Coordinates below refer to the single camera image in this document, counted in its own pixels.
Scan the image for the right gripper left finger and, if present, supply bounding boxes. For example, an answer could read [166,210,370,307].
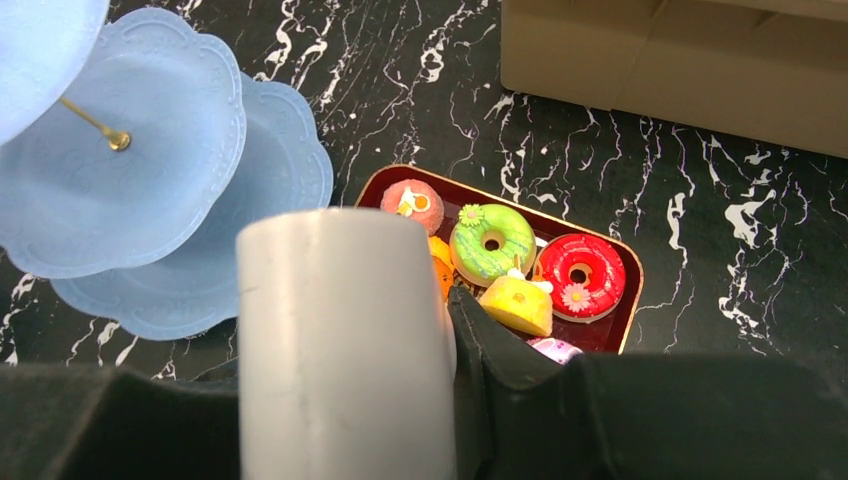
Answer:
[1,361,240,479]

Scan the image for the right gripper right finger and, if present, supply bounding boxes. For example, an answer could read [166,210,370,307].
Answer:
[448,287,847,479]

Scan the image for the red rectangular tray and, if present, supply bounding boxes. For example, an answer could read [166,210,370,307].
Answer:
[355,164,644,354]

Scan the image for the silver metal tongs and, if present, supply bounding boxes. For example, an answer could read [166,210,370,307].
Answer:
[236,208,457,479]

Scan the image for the blue three-tier cake stand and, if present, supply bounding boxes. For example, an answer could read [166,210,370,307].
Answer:
[1,1,334,340]

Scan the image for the purple glazed donut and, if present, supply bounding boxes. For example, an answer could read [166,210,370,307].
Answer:
[526,337,583,365]

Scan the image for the yellow cake slice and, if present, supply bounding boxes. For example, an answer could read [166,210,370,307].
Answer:
[479,268,554,337]

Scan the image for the red glazed donut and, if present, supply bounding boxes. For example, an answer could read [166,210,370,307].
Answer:
[536,233,626,324]

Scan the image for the green glazed donut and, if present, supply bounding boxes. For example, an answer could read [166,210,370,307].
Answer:
[449,204,537,287]

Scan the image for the orange cookie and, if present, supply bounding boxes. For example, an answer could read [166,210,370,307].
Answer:
[428,236,455,301]

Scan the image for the pink sugared cake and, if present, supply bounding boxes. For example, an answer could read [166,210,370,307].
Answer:
[380,179,445,236]

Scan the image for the tan plastic toolbox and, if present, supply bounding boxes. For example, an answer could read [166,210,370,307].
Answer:
[501,0,847,157]

